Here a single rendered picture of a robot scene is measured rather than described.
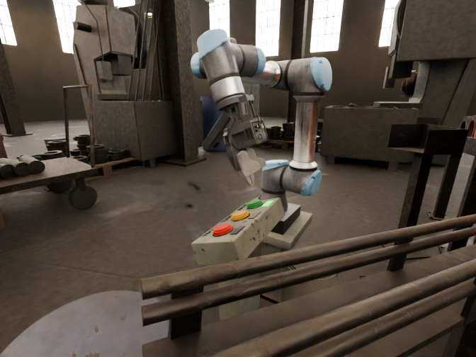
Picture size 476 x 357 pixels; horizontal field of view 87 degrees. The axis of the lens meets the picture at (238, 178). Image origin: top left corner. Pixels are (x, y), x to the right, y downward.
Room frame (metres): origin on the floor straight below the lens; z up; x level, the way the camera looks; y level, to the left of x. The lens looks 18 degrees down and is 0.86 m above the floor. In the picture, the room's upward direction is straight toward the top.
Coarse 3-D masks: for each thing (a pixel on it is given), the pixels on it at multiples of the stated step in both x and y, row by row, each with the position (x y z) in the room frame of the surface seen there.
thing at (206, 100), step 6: (204, 96) 4.18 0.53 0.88; (210, 96) 4.11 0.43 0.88; (204, 102) 4.17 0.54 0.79; (210, 102) 4.10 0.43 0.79; (204, 108) 4.17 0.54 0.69; (210, 108) 4.10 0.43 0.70; (216, 108) 4.09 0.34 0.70; (204, 114) 4.18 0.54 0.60; (210, 114) 4.10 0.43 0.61; (216, 114) 4.09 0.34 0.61; (204, 120) 4.18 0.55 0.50; (210, 120) 4.11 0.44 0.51; (216, 120) 4.09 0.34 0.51; (204, 126) 4.19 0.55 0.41; (210, 126) 4.11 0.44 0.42; (204, 132) 4.20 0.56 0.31; (204, 138) 4.20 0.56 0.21; (222, 144) 4.10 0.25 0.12; (210, 150) 4.11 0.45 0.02; (216, 150) 4.09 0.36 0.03; (222, 150) 4.10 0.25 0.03
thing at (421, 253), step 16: (400, 128) 1.44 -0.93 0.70; (416, 128) 1.45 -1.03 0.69; (432, 128) 1.40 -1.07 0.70; (448, 128) 1.30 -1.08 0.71; (400, 144) 1.45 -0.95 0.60; (416, 144) 1.45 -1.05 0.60; (432, 144) 1.18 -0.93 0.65; (448, 144) 1.19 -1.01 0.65; (464, 144) 1.20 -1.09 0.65; (416, 160) 1.30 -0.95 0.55; (416, 176) 1.27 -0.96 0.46; (416, 192) 1.27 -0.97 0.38; (416, 208) 1.27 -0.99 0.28; (400, 224) 1.31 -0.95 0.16; (416, 256) 1.21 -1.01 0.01
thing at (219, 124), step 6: (222, 114) 0.61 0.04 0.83; (222, 120) 0.61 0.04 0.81; (228, 120) 0.61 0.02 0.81; (216, 126) 0.62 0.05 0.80; (222, 126) 0.61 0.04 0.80; (210, 132) 0.63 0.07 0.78; (216, 132) 0.62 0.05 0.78; (222, 132) 0.63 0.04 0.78; (210, 138) 0.63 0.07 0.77; (216, 138) 0.62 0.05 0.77; (222, 138) 0.66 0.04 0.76; (204, 144) 0.64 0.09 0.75; (210, 144) 0.63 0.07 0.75; (216, 144) 0.64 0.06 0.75
